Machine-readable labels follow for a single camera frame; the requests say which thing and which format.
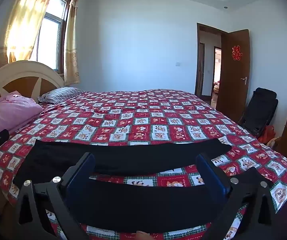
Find brown door frame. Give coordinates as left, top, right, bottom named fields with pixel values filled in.
left=195, top=22, right=230, bottom=98

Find pink blanket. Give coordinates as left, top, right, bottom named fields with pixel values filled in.
left=0, top=92, right=44, bottom=140

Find striped pillow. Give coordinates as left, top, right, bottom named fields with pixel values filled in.
left=39, top=87, right=84, bottom=105

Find red bag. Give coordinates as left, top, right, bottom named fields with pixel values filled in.
left=258, top=126, right=276, bottom=144

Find red printed bedspread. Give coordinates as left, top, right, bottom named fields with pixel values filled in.
left=0, top=89, right=287, bottom=240

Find cream wooden bed headboard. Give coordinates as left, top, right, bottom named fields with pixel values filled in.
left=0, top=60, right=65, bottom=108

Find yellow curtain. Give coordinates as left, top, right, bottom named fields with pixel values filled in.
left=63, top=0, right=81, bottom=84
left=0, top=0, right=60, bottom=72

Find brown wooden door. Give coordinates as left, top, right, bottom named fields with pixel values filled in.
left=217, top=29, right=251, bottom=125

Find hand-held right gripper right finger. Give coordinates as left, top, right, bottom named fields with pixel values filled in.
left=195, top=153, right=276, bottom=240

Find window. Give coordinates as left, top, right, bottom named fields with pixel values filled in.
left=30, top=0, right=70, bottom=74

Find black pants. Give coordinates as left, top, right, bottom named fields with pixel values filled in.
left=12, top=137, right=275, bottom=233

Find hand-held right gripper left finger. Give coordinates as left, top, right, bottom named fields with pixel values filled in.
left=13, top=152, right=96, bottom=240

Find black suitcase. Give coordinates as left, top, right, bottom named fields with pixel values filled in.
left=239, top=87, right=279, bottom=138

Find red paper door decoration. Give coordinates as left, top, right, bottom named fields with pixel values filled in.
left=231, top=45, right=242, bottom=61

